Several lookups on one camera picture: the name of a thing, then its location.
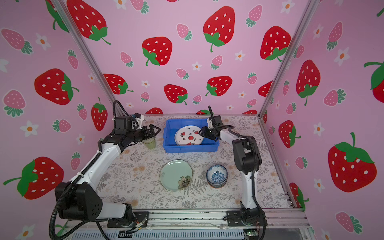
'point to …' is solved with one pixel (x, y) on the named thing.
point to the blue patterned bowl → (217, 176)
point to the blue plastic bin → (171, 145)
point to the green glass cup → (150, 142)
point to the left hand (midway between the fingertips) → (155, 130)
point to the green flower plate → (176, 175)
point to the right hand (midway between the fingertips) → (200, 132)
